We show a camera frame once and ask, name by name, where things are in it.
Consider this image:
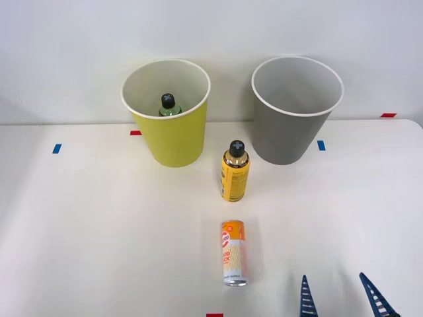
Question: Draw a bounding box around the grey plastic waste bin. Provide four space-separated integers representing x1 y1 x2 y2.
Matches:
250 55 345 166

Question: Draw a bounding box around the orange and white drink can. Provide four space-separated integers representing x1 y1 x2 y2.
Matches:
221 219 249 287

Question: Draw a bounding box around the yellow-green plastic waste bin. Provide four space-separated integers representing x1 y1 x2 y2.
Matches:
120 58 212 168

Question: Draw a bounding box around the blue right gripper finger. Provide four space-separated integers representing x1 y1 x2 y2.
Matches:
299 274 320 317
359 271 401 317

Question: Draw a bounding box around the green bottle with black cap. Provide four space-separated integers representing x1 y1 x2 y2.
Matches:
158 92 183 118

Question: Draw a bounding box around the yellow bottle with black cap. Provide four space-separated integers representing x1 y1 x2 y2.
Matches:
219 139 252 203

